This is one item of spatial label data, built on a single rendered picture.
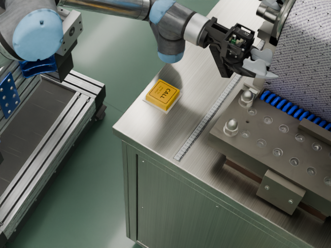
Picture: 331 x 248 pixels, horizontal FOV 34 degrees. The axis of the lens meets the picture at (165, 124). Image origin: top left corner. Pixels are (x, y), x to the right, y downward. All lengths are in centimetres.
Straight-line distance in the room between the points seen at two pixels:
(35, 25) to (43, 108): 116
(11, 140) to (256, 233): 119
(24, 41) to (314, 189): 74
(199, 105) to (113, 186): 96
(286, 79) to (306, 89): 5
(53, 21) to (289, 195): 67
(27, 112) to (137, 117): 95
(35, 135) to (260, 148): 121
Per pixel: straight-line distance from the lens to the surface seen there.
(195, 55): 162
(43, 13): 125
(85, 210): 234
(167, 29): 141
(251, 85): 156
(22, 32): 124
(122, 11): 149
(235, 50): 134
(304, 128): 136
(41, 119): 233
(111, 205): 234
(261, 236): 149
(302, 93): 137
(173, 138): 145
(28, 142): 228
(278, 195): 134
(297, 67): 131
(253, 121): 135
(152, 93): 150
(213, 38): 137
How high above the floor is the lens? 215
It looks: 58 degrees down
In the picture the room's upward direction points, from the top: 5 degrees clockwise
